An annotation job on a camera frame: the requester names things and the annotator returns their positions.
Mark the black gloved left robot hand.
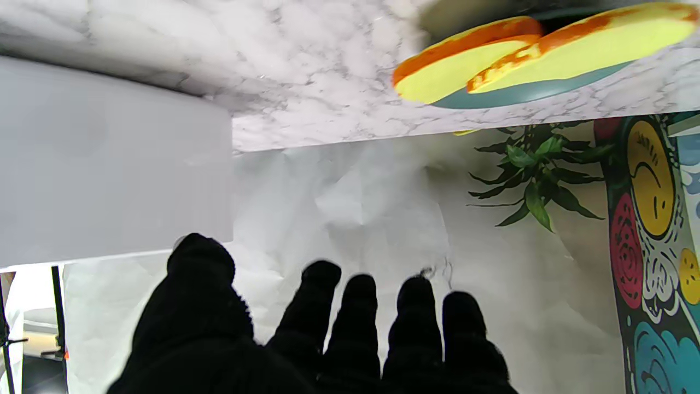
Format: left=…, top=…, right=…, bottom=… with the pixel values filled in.
left=107, top=233, right=519, bottom=394

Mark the white two-slot toaster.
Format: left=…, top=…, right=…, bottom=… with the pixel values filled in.
left=0, top=55, right=234, bottom=270

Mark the yellow toy toast slice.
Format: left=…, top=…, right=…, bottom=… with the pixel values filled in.
left=466, top=2, right=700, bottom=95
left=393, top=16, right=543, bottom=105

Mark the black tripod stand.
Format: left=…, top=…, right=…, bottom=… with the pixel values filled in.
left=0, top=265, right=69, bottom=394

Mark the white crumpled backdrop sheet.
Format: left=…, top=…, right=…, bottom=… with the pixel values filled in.
left=63, top=118, right=629, bottom=394

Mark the large green leafy plant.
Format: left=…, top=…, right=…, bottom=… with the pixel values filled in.
left=468, top=123, right=616, bottom=233

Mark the teal round plate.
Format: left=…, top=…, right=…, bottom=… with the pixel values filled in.
left=418, top=0, right=638, bottom=109

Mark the colourful cartoon mural banner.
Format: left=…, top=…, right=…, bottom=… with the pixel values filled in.
left=593, top=112, right=700, bottom=394

